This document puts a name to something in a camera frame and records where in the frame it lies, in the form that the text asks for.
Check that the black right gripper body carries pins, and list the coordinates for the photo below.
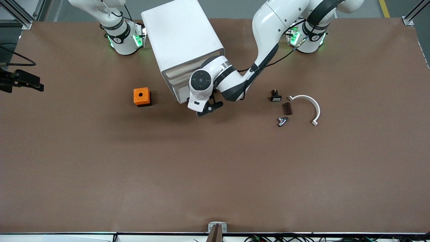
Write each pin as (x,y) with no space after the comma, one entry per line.
(7,81)

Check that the white lowest cabinet drawer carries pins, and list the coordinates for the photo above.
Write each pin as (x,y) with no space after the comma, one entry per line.
(181,95)

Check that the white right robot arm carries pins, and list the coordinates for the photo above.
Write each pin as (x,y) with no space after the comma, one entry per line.
(121,43)

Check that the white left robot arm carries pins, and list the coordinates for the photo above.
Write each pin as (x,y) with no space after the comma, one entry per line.
(268,23)

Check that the silver metal fitting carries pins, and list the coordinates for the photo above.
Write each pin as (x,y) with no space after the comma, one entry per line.
(282,121)

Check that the brown terminal block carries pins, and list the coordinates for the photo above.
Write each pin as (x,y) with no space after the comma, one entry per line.
(288,109)

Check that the brown table cover mat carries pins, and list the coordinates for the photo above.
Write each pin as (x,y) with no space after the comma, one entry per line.
(215,174)

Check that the white curved plastic clamp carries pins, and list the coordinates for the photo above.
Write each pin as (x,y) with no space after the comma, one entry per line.
(317,109)

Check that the aluminium frame profile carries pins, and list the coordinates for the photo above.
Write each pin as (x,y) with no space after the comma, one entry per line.
(26,23)
(408,21)

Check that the black white switch module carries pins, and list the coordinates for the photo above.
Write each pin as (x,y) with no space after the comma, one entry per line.
(276,97)

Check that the orange button enclosure box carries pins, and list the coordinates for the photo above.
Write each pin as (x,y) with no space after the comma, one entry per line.
(141,95)

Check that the grey metal bracket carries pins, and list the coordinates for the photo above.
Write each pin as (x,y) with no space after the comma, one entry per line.
(217,227)

